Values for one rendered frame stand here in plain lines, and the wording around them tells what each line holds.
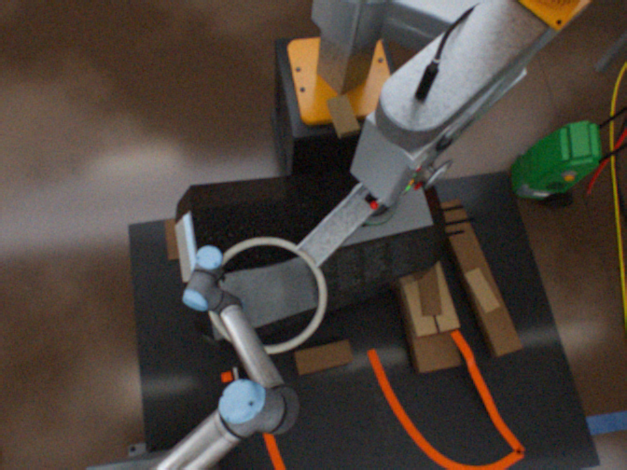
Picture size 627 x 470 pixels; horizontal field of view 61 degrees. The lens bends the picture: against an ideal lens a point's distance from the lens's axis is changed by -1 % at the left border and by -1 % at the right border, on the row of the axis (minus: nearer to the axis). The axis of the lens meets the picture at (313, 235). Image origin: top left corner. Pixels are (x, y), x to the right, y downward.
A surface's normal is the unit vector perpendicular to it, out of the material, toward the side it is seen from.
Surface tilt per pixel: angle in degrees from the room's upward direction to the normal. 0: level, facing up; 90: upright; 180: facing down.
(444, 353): 0
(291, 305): 45
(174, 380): 0
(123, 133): 0
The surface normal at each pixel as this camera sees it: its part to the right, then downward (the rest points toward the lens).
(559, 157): -0.93, -0.19
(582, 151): -0.50, -0.33
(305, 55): 0.07, -0.32
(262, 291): 0.23, 0.42
